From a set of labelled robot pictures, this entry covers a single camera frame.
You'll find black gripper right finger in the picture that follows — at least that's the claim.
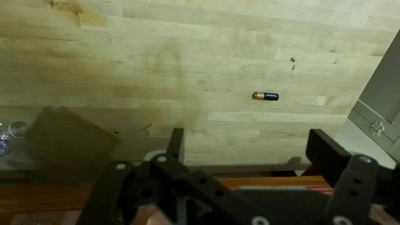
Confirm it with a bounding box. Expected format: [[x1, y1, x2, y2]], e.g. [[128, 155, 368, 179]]
[[306, 129, 400, 225]]

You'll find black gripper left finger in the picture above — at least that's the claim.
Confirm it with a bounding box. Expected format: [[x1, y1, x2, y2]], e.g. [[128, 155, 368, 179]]
[[77, 128, 273, 225]]

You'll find white kitchen cabinet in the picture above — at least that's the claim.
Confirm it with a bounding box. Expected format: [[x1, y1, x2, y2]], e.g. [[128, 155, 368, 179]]
[[348, 31, 400, 161]]

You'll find small AA battery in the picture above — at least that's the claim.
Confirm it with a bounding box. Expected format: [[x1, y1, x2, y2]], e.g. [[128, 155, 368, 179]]
[[252, 93, 278, 101]]

